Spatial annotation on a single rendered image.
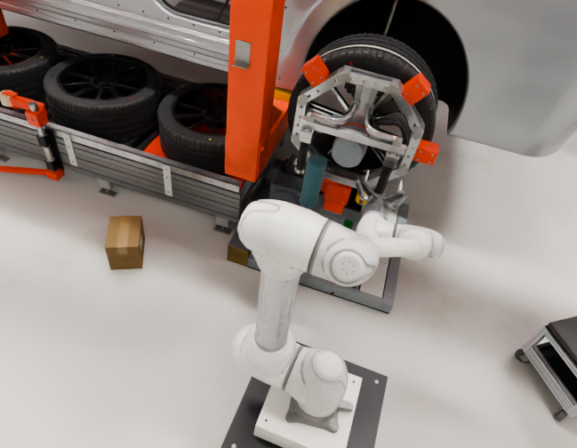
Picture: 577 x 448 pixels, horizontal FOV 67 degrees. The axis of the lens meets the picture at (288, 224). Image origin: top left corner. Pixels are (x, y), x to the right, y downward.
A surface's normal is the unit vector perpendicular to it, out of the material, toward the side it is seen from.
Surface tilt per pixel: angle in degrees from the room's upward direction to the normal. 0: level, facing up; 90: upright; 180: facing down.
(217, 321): 0
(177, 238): 0
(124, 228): 0
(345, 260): 57
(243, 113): 90
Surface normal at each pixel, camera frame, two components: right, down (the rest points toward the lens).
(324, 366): 0.22, -0.67
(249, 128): -0.29, 0.66
